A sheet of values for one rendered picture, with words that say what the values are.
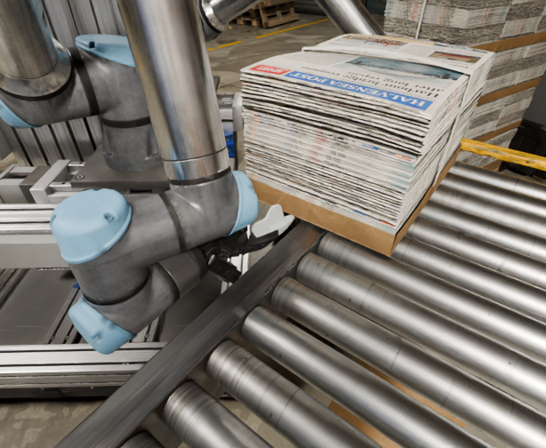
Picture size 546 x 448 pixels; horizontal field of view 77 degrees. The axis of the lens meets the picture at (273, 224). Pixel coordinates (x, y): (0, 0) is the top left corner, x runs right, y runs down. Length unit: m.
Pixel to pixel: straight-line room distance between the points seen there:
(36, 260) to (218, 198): 0.52
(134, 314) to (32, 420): 1.05
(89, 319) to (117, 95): 0.42
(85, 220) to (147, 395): 0.19
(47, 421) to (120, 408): 1.02
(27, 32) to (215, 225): 0.34
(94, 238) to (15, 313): 1.13
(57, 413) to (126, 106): 1.05
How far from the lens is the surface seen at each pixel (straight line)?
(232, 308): 0.47
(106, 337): 0.45
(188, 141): 0.38
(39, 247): 0.81
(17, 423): 1.49
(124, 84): 0.71
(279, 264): 0.52
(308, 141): 0.52
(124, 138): 0.74
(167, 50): 0.37
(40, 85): 0.66
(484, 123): 2.08
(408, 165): 0.47
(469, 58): 0.70
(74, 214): 0.38
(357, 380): 0.42
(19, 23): 0.57
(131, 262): 0.39
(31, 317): 1.43
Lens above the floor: 1.17
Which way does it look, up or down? 39 degrees down
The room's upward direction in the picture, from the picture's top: straight up
